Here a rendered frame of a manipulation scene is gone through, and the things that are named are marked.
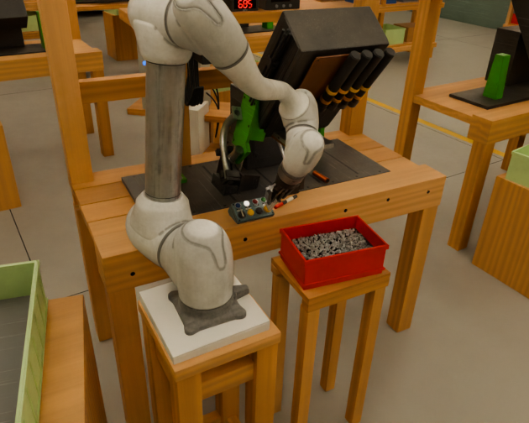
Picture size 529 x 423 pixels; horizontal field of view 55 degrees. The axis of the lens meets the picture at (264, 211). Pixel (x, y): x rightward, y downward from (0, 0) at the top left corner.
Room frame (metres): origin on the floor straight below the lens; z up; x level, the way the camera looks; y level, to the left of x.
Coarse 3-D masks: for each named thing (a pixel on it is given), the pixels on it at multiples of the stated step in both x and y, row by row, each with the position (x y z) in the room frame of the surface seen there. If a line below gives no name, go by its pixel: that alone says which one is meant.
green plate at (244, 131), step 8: (248, 96) 1.93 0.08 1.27; (248, 104) 1.91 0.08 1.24; (256, 104) 1.86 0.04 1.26; (248, 112) 1.89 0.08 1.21; (256, 112) 1.86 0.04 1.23; (240, 120) 1.92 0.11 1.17; (248, 120) 1.88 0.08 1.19; (256, 120) 1.87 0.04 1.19; (240, 128) 1.91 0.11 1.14; (248, 128) 1.86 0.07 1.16; (256, 128) 1.87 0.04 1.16; (240, 136) 1.89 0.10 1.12; (248, 136) 1.84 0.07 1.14; (256, 136) 1.87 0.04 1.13; (240, 144) 1.87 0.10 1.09
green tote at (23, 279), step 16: (0, 272) 1.20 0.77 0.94; (16, 272) 1.21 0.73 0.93; (32, 272) 1.22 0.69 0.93; (0, 288) 1.19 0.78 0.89; (16, 288) 1.21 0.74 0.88; (32, 288) 1.11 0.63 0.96; (32, 304) 1.04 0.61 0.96; (32, 320) 0.98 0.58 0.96; (32, 336) 0.94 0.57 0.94; (32, 352) 0.92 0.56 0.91; (32, 368) 0.87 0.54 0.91; (32, 384) 0.84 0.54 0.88; (32, 400) 0.81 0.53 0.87; (16, 416) 0.69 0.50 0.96; (32, 416) 0.77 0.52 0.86
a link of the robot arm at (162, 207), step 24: (144, 0) 1.27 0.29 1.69; (168, 0) 1.22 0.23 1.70; (144, 24) 1.25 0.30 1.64; (144, 48) 1.26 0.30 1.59; (168, 48) 1.24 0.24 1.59; (168, 72) 1.26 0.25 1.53; (168, 96) 1.25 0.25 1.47; (168, 120) 1.25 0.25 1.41; (168, 144) 1.25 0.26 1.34; (168, 168) 1.24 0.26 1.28; (144, 192) 1.28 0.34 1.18; (168, 192) 1.24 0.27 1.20; (144, 216) 1.21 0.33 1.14; (168, 216) 1.21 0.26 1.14; (144, 240) 1.20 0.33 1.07
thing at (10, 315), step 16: (0, 304) 1.17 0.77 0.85; (16, 304) 1.17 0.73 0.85; (0, 320) 1.10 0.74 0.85; (16, 320) 1.10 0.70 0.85; (0, 336) 1.03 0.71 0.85; (16, 336) 1.04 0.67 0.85; (0, 352) 0.97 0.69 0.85; (16, 352) 0.98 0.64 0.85; (0, 368) 0.92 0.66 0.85; (16, 368) 0.92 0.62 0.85; (0, 384) 0.87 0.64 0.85; (16, 384) 0.87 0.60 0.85; (0, 400) 0.82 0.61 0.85; (16, 400) 0.82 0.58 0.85; (0, 416) 0.78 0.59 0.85
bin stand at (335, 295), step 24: (288, 288) 1.50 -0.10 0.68; (336, 288) 1.36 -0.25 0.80; (360, 288) 1.40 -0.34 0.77; (384, 288) 1.45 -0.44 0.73; (312, 312) 1.31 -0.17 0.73; (336, 312) 1.61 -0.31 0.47; (312, 336) 1.32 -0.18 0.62; (336, 336) 1.62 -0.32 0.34; (360, 336) 1.47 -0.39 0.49; (312, 360) 1.32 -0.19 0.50; (336, 360) 1.63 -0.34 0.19; (360, 360) 1.45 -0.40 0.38; (360, 384) 1.44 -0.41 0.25; (360, 408) 1.45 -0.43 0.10
